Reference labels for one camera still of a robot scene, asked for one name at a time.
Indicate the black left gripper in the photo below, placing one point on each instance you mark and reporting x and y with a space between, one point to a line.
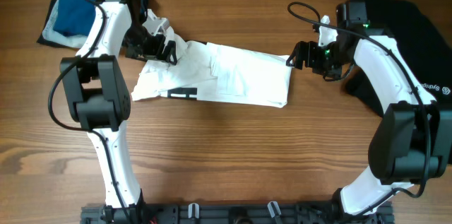
155 51

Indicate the white Puma t-shirt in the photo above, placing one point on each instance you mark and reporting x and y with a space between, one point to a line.
218 73

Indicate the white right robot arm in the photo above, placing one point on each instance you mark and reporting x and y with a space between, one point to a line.
412 143

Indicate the black garment with logo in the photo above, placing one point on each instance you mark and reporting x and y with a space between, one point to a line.
422 47

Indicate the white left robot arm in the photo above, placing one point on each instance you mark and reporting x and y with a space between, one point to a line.
99 100

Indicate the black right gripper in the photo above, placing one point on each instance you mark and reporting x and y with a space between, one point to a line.
313 59

